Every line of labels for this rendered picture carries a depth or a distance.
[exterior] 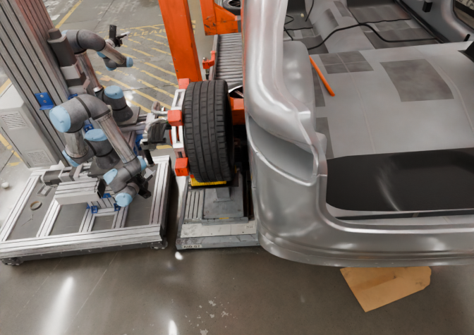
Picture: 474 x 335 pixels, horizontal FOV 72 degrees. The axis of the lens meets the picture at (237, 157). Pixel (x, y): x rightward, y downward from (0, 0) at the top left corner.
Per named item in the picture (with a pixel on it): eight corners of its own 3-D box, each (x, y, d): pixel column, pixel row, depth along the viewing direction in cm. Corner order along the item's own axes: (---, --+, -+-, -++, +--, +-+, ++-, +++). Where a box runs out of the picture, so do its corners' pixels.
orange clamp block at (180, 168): (190, 165, 199) (189, 175, 192) (178, 166, 199) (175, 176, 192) (188, 156, 194) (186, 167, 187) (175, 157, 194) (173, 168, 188)
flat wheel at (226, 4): (274, 15, 515) (274, -2, 499) (242, 28, 487) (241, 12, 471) (246, 6, 555) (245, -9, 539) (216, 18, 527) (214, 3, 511)
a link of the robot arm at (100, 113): (92, 87, 166) (142, 166, 185) (73, 97, 160) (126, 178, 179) (100, 84, 157) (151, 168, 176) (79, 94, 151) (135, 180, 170)
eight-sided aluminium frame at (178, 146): (195, 191, 215) (178, 125, 178) (185, 192, 215) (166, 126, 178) (202, 138, 254) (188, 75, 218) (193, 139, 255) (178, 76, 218)
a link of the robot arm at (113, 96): (123, 109, 233) (116, 93, 223) (106, 108, 235) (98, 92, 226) (130, 100, 241) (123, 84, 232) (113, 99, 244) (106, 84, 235)
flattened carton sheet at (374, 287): (438, 282, 213) (440, 280, 211) (365, 312, 204) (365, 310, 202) (407, 245, 235) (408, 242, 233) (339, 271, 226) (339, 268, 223)
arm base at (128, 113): (111, 123, 239) (106, 111, 232) (115, 111, 250) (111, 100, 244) (131, 120, 239) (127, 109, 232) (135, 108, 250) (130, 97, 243)
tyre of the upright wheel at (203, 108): (221, 61, 187) (231, 97, 252) (180, 65, 188) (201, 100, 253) (228, 176, 177) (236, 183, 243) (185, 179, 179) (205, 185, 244)
